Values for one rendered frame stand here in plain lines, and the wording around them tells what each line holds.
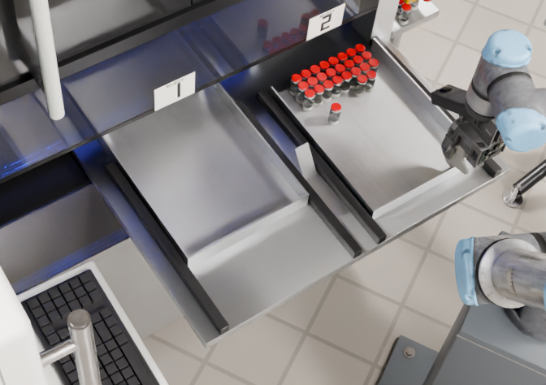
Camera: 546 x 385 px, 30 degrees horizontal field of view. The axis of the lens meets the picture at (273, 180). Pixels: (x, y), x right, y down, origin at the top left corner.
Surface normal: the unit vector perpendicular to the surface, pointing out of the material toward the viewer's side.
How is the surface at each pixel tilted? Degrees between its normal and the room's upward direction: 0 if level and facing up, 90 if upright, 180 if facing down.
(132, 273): 90
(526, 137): 90
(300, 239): 0
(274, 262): 0
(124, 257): 90
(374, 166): 0
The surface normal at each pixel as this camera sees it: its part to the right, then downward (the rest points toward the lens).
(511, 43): 0.08, -0.56
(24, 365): 0.54, 0.72
